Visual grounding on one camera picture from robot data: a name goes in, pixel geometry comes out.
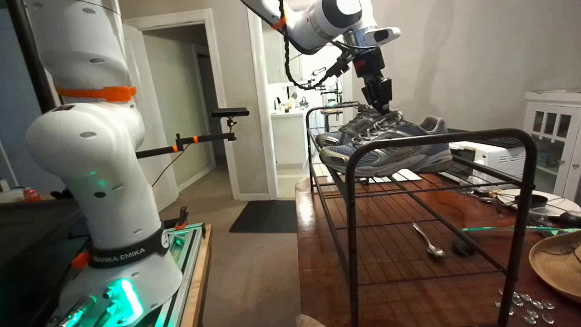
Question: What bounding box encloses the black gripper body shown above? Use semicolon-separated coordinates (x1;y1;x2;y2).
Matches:
352;45;388;84

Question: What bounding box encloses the black boom arm orange joint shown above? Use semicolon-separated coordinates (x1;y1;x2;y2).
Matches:
132;130;239;161

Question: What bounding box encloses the silver metal spoon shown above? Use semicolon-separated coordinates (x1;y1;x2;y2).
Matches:
412;221;446;261

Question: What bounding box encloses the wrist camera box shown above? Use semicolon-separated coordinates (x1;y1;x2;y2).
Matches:
363;25;403;48

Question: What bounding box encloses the white paper sheet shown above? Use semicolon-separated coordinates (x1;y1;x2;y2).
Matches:
365;166;423;184

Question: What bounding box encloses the white box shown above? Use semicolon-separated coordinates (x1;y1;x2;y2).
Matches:
448;139;526;172

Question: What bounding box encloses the black camera bar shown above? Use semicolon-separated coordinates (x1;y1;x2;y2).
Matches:
210;104;250;119

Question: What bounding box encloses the green toothbrush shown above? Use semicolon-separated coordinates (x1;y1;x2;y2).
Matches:
459;223;581;235

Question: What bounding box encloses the black orange clamp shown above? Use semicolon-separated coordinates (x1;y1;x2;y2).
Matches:
161;206;190;232

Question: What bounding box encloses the white plate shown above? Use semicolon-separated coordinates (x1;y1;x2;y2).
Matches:
494;186;581;219

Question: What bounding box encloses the black door mat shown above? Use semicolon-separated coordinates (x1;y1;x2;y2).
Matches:
227;197;299;235

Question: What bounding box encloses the white glass door cabinet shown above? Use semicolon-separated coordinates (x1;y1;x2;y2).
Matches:
521;88;581;204

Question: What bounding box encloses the white door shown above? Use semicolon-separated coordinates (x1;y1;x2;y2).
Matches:
120;23;181;210

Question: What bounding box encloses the black metal shoe rack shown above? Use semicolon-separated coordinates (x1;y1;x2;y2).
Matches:
305;101;539;327

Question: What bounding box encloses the wooden workbench board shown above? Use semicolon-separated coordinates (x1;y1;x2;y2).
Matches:
180;223;214;327

